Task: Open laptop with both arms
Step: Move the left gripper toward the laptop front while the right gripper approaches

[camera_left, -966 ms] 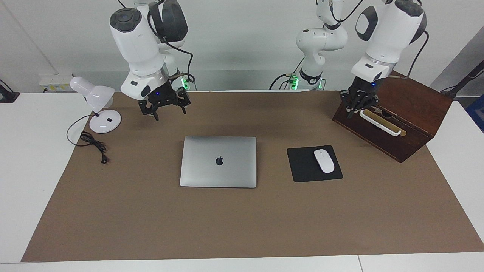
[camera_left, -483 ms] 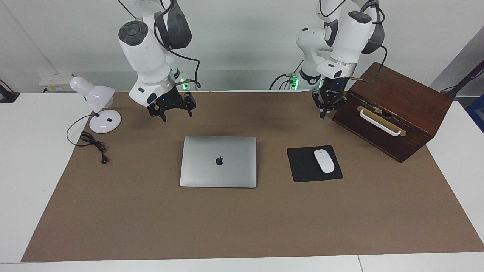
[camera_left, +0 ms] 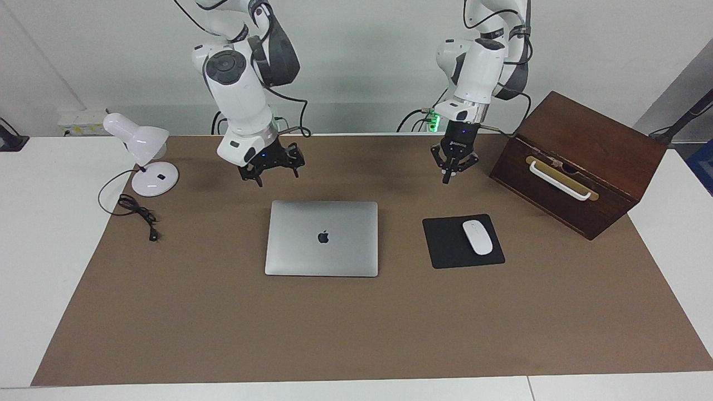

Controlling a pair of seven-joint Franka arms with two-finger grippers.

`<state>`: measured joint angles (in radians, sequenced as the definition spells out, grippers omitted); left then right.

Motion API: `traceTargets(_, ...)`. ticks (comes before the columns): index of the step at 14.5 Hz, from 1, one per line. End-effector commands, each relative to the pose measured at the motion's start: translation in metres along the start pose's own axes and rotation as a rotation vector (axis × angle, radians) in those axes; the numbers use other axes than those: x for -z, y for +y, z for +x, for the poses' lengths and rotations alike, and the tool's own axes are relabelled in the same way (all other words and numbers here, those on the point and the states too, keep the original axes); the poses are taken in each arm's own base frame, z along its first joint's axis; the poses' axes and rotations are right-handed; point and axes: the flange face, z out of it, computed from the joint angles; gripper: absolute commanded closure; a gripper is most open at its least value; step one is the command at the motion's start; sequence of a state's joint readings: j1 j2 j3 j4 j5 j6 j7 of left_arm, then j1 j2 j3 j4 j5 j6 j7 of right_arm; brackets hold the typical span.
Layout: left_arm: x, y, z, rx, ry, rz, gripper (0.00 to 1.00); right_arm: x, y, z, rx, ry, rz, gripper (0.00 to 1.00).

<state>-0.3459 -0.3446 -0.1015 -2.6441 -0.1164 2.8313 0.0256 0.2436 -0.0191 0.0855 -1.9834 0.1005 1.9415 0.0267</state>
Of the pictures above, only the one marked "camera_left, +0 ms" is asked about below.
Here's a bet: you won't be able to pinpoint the black mouse pad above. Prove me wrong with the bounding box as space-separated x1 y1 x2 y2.
422 214 506 270

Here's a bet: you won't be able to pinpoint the silver laptop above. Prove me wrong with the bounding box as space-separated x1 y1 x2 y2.
265 200 379 278

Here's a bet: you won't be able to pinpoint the black left base cables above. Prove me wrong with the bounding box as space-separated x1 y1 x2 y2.
397 109 441 133

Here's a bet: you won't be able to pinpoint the white box handle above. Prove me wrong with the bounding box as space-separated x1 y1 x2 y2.
528 160 592 202

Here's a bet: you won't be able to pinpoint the sleeved arm cable harness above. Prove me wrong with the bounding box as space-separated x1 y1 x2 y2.
173 0 311 138
456 0 533 137

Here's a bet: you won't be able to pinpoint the sleeved left arm cable harness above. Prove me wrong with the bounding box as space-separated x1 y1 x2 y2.
456 0 533 137

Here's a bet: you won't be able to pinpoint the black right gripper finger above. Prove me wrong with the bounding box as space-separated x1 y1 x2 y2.
238 164 264 188
287 146 306 179

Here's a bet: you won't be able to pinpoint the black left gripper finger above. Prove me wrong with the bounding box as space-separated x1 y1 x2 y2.
431 144 452 184
452 153 480 176

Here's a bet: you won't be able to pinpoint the black stand pole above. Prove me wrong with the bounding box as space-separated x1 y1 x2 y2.
649 89 713 146

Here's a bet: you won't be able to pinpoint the black clamp mount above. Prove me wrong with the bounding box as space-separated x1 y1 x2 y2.
0 118 30 152

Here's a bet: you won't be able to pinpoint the black lamp power cable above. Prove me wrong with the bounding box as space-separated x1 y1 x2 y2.
98 169 161 243

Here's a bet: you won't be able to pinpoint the white power strip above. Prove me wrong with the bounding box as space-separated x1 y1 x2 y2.
57 109 108 137

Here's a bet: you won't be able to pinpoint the white computer mouse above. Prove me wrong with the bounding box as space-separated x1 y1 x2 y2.
462 220 494 256

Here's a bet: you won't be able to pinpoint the sleeved right arm cable harness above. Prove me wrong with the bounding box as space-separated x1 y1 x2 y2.
173 0 311 138

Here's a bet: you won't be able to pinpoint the brown table mat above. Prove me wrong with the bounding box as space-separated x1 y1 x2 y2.
31 134 713 387

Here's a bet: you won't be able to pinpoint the blue crate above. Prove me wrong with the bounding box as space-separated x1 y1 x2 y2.
686 139 713 195

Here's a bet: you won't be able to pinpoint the white desk lamp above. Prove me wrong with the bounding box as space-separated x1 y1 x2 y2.
102 113 180 197

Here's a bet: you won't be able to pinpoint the dark wooden box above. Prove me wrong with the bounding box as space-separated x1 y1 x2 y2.
489 91 668 241

